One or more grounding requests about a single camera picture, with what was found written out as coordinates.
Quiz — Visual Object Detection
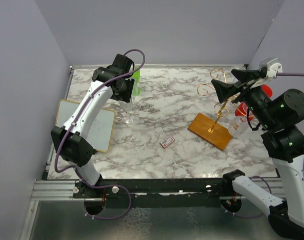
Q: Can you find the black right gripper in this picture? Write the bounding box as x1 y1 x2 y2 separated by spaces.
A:
212 68 277 129

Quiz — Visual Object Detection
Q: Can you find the green plastic wine glass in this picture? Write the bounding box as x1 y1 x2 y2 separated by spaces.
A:
132 70 141 97

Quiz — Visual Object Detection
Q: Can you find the clear glass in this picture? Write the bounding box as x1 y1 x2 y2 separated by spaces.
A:
228 116 248 138
230 65 246 76
120 96 135 124

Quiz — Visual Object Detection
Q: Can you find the red plastic wine glass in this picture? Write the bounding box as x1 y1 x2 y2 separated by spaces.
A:
234 84 273 117

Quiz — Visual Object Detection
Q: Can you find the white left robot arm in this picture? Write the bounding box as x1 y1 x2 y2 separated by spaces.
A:
51 54 134 198

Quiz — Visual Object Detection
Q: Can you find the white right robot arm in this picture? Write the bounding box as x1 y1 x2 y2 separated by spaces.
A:
211 67 304 240

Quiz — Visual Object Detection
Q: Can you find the yellow-framed whiteboard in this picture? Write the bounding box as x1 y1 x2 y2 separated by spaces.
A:
55 99 116 153

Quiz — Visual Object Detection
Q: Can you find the small red white card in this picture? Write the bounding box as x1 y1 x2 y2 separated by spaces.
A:
160 136 175 149

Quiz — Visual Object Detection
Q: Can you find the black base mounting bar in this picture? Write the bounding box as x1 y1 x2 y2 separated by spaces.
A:
73 178 235 209

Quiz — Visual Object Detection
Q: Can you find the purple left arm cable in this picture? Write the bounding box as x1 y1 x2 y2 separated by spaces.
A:
54 49 146 221

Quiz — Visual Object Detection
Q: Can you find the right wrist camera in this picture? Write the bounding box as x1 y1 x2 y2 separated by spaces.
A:
259 57 283 79

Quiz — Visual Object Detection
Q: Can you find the gold wire glass rack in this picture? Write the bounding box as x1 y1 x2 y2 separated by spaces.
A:
187 68 233 151

